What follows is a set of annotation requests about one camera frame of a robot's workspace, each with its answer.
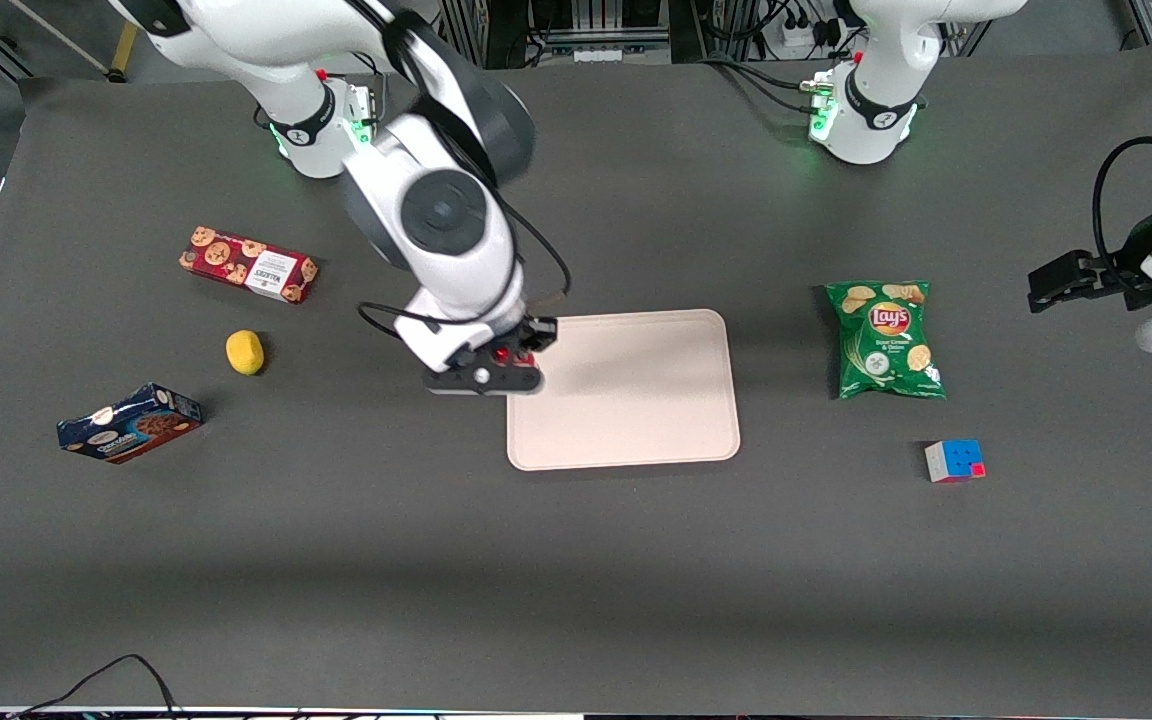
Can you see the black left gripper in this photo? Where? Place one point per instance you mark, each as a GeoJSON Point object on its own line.
{"type": "Point", "coordinates": [1109, 273]}

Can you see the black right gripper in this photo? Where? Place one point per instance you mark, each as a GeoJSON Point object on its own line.
{"type": "Point", "coordinates": [539, 334]}

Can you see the red coke bottle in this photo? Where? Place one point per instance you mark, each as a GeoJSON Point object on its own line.
{"type": "Point", "coordinates": [503, 353]}

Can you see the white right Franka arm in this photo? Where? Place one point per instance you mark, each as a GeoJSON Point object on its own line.
{"type": "Point", "coordinates": [446, 220]}

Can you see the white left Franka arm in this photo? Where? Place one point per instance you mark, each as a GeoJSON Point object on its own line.
{"type": "Point", "coordinates": [871, 115]}

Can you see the beige plastic tray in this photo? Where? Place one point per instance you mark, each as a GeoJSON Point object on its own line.
{"type": "Point", "coordinates": [636, 400]}

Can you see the green Lay's chips bag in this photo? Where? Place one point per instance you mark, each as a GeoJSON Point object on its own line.
{"type": "Point", "coordinates": [886, 340]}

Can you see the Rubik's cube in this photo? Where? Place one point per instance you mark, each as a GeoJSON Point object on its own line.
{"type": "Point", "coordinates": [954, 461]}

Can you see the yellow lemon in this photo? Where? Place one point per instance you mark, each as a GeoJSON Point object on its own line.
{"type": "Point", "coordinates": [245, 352]}

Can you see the red cookie box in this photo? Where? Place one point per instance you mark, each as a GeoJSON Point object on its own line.
{"type": "Point", "coordinates": [248, 264]}

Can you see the blue chocolate cookie box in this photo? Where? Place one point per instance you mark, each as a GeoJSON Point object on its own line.
{"type": "Point", "coordinates": [128, 424]}

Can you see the white power strip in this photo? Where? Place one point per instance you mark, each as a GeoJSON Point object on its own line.
{"type": "Point", "coordinates": [798, 36]}

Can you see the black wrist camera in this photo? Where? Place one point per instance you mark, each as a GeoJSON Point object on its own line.
{"type": "Point", "coordinates": [539, 332]}

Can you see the yellow post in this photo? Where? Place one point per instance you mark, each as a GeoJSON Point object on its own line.
{"type": "Point", "coordinates": [126, 40]}

